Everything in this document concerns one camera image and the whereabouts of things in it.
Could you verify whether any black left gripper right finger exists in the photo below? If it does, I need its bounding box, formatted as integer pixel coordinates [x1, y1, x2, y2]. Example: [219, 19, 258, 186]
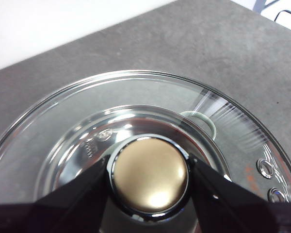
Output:
[191, 159, 291, 233]

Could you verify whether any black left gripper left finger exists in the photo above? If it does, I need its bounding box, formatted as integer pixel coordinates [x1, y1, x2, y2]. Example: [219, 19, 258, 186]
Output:
[0, 155, 112, 233]

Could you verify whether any glass lid with green knob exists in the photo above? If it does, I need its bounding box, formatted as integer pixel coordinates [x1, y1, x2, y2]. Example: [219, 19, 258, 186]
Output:
[0, 70, 291, 233]

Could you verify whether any pale green electric cooking pot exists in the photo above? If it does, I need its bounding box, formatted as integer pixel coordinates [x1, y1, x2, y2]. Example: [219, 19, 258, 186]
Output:
[35, 104, 232, 233]

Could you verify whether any grey metal bar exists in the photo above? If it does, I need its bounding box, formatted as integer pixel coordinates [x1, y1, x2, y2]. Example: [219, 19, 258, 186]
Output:
[255, 0, 267, 12]

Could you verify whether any thin black cable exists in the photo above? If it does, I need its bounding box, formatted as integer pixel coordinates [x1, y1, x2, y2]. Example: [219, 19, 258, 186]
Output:
[274, 9, 291, 23]

